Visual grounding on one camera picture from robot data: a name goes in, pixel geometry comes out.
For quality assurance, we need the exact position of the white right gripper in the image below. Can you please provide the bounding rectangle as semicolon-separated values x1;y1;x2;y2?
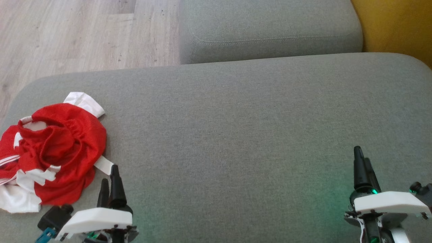
344;146;432;243

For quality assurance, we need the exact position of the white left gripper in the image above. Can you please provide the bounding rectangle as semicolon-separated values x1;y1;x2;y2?
56;164;139;243

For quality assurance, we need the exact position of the red shirt with white sleeves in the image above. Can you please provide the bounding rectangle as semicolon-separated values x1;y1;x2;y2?
0;116;97;214

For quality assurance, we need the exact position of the grey sofa seat cushion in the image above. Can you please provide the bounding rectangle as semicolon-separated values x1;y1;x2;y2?
178;0;364;65
0;52;432;243

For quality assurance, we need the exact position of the yellow sofa back cushion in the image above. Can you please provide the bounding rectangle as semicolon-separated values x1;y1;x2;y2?
350;0;432;70

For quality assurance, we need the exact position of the blue left camera connector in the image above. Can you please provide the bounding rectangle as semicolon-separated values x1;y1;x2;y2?
35;227;57;243

